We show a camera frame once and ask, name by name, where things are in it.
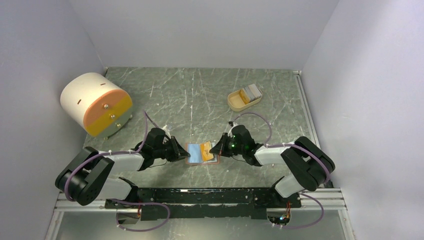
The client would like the beige oval tray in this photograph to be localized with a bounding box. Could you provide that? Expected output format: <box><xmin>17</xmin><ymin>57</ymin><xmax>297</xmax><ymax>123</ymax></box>
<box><xmin>227</xmin><ymin>89</ymin><xmax>262</xmax><ymax>112</ymax></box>

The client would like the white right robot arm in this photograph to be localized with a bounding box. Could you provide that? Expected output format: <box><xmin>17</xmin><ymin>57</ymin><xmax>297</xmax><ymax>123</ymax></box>
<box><xmin>209</xmin><ymin>125</ymin><xmax>336</xmax><ymax>207</ymax></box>

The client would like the white cylindrical drawer unit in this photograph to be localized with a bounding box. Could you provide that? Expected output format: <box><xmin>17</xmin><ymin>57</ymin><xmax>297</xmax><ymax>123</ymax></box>
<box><xmin>60</xmin><ymin>72</ymin><xmax>133</xmax><ymax>139</ymax></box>

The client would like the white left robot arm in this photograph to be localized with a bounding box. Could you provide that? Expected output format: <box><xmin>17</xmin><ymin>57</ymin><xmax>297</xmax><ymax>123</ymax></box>
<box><xmin>54</xmin><ymin>127</ymin><xmax>190</xmax><ymax>208</ymax></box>

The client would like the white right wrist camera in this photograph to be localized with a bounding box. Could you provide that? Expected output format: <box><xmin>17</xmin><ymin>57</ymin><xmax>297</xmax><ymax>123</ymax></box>
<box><xmin>228</xmin><ymin>121</ymin><xmax>239</xmax><ymax>135</ymax></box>

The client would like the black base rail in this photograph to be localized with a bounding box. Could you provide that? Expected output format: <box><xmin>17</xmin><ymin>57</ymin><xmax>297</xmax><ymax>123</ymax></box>
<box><xmin>98</xmin><ymin>178</ymin><xmax>302</xmax><ymax>221</ymax></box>

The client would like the stack of credit cards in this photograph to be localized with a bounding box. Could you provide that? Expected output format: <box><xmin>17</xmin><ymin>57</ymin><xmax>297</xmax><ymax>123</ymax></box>
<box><xmin>239</xmin><ymin>84</ymin><xmax>263</xmax><ymax>105</ymax></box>

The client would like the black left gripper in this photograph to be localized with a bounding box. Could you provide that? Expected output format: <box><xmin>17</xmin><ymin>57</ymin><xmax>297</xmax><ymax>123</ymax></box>
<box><xmin>153</xmin><ymin>135</ymin><xmax>191</xmax><ymax>162</ymax></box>

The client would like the tan leather card holder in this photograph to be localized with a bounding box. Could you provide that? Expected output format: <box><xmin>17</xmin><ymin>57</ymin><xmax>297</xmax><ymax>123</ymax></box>
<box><xmin>185</xmin><ymin>141</ymin><xmax>220</xmax><ymax>166</ymax></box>

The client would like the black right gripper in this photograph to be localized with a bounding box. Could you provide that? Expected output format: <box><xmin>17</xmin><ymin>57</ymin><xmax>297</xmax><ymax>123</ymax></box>
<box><xmin>210</xmin><ymin>132</ymin><xmax>245</xmax><ymax>158</ymax></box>

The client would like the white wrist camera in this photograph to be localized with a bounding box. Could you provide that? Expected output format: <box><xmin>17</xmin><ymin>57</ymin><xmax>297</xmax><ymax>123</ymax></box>
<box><xmin>228</xmin><ymin>121</ymin><xmax>239</xmax><ymax>135</ymax></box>
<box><xmin>162</xmin><ymin>124</ymin><xmax>172</xmax><ymax>137</ymax></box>

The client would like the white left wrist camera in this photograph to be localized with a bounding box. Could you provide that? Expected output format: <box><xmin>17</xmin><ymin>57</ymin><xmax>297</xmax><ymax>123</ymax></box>
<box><xmin>162</xmin><ymin>124</ymin><xmax>172</xmax><ymax>137</ymax></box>

